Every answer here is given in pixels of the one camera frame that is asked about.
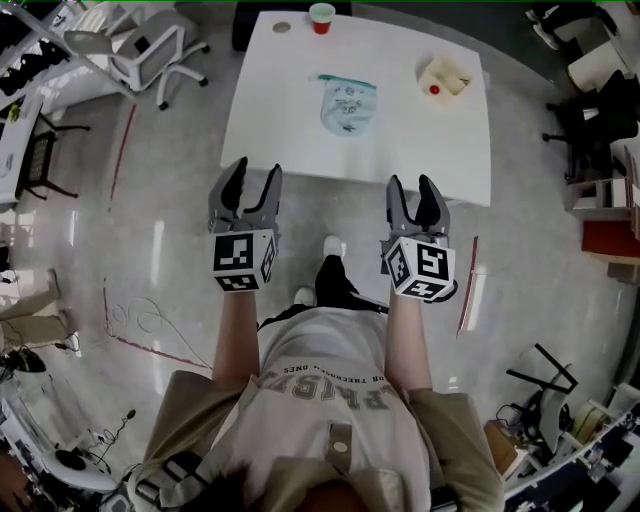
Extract person's beige white shirt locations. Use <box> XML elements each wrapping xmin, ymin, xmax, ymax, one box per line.
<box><xmin>127</xmin><ymin>305</ymin><xmax>506</xmax><ymax>512</ymax></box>

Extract black harness strap buckle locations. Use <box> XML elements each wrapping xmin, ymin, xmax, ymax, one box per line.
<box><xmin>134</xmin><ymin>452</ymin><xmax>206</xmax><ymax>506</ymax></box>

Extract small white table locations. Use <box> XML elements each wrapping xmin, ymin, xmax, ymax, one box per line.
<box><xmin>0</xmin><ymin>92</ymin><xmax>46</xmax><ymax>201</ymax></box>

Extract red paper cup stack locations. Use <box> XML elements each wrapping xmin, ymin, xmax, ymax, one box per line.
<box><xmin>308</xmin><ymin>2</ymin><xmax>336</xmax><ymax>35</ymax></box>

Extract white office chair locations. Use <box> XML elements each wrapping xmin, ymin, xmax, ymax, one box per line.
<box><xmin>63</xmin><ymin>22</ymin><xmax>211</xmax><ymax>111</ymax></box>

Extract black waist device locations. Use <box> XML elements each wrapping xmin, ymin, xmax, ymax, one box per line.
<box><xmin>349</xmin><ymin>292</ymin><xmax>390</xmax><ymax>316</ymax></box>

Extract white teal patterned cloth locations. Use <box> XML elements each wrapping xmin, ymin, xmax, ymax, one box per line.
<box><xmin>308</xmin><ymin>72</ymin><xmax>379</xmax><ymax>139</ymax></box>

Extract cream plastic tray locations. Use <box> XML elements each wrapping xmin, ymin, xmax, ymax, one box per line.
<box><xmin>414</xmin><ymin>53</ymin><xmax>474</xmax><ymax>107</ymax></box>

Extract person's left forearm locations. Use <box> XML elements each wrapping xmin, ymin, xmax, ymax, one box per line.
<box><xmin>210</xmin><ymin>287</ymin><xmax>264</xmax><ymax>384</ymax></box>

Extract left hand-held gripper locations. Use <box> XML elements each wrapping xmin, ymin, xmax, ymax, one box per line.
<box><xmin>207</xmin><ymin>156</ymin><xmax>284</xmax><ymax>296</ymax></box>

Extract white floor cable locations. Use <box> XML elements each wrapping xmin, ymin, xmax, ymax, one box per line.
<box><xmin>102</xmin><ymin>294</ymin><xmax>211</xmax><ymax>369</ymax></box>

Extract grey open box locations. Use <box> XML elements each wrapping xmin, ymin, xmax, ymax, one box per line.
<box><xmin>567</xmin><ymin>177</ymin><xmax>640</xmax><ymax>221</ymax></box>

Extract brown cardboard box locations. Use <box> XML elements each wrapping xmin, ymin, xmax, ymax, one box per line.
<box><xmin>483</xmin><ymin>418</ymin><xmax>521</xmax><ymax>476</ymax></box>

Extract red floor tape strip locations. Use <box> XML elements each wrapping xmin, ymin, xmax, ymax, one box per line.
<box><xmin>455</xmin><ymin>235</ymin><xmax>480</xmax><ymax>340</ymax></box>
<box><xmin>102</xmin><ymin>277</ymin><xmax>212</xmax><ymax>370</ymax></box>
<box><xmin>108</xmin><ymin>103</ymin><xmax>137</xmax><ymax>211</ymax></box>

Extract person's black trousers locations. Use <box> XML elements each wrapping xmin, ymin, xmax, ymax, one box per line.
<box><xmin>257</xmin><ymin>253</ymin><xmax>362</xmax><ymax>331</ymax></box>

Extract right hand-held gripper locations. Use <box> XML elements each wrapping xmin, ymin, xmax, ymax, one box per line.
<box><xmin>379</xmin><ymin>173</ymin><xmax>459</xmax><ymax>305</ymax></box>

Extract white metal shelf rack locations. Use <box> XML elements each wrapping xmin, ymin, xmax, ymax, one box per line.
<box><xmin>0</xmin><ymin>0</ymin><xmax>139</xmax><ymax>104</ymax></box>

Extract person's right forearm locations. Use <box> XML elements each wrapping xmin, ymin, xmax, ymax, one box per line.
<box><xmin>384</xmin><ymin>294</ymin><xmax>434</xmax><ymax>391</ymax></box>

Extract overturned grey chair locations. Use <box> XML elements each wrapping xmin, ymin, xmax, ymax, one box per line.
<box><xmin>505</xmin><ymin>342</ymin><xmax>581</xmax><ymax>454</ymax></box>

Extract black frame chair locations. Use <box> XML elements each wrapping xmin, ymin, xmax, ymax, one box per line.
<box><xmin>14</xmin><ymin>112</ymin><xmax>92</xmax><ymax>201</ymax></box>

